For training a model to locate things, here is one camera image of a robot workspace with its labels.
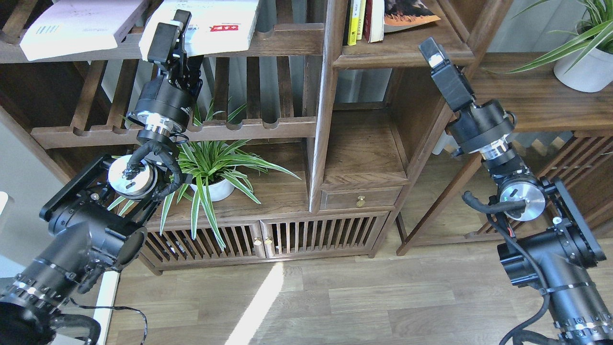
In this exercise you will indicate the pale pink white book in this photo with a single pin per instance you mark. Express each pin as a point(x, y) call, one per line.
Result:
point(76, 26)

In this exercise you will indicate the dark red upright book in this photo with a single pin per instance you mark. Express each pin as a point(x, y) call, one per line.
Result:
point(367, 21)

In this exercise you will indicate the white board on floor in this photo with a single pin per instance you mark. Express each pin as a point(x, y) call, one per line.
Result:
point(106, 297)

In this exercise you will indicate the slatted cabinet door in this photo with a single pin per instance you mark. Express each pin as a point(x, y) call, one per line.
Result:
point(174, 248)
point(322, 236)

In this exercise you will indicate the dark wooden side table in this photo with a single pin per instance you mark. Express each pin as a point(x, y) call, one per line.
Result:
point(561, 133)

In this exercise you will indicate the grey white cabinet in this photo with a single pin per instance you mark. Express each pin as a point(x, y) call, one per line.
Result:
point(30, 178)

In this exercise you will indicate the spider plant white pot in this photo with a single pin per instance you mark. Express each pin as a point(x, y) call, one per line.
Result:
point(585, 62)
point(211, 173)

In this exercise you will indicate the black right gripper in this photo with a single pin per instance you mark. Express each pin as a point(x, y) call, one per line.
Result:
point(448, 78)

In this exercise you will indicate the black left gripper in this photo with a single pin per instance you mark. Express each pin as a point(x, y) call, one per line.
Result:
point(168, 52)

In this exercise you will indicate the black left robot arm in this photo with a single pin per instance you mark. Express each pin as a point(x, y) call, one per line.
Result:
point(98, 218)

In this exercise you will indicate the white book red stamp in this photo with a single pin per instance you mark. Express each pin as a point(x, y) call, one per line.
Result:
point(216, 26)

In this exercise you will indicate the right slatted cabinet door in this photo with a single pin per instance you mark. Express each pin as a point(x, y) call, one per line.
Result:
point(322, 236)

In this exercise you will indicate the cream thin upright book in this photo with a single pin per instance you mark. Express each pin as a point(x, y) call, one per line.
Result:
point(361, 20)

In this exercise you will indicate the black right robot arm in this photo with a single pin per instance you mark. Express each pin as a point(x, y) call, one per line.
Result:
point(548, 245)

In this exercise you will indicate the yellow upright book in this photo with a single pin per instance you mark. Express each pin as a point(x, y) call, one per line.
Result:
point(354, 13)

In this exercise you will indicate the dark wooden bookshelf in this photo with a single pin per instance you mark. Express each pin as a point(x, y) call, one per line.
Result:
point(341, 117)

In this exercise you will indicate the red planet cover book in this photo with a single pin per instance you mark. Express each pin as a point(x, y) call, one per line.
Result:
point(390, 16)

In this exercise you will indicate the left slatted cabinet door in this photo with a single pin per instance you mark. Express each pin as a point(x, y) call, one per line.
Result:
point(174, 248)

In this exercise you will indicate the right spider plant white pot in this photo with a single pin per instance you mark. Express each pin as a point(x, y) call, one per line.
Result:
point(585, 62)

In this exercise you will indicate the small wooden drawer brass knob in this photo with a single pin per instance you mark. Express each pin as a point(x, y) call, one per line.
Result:
point(348, 199)

